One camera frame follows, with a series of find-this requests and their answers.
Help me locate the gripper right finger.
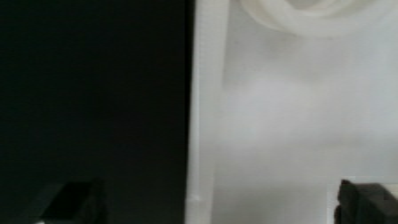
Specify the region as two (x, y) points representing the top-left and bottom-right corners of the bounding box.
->
(334, 180), (398, 224)

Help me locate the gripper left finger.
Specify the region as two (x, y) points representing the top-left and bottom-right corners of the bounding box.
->
(26, 179), (106, 224)

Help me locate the white square tabletop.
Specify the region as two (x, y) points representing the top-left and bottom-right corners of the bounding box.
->
(183, 0), (398, 224)

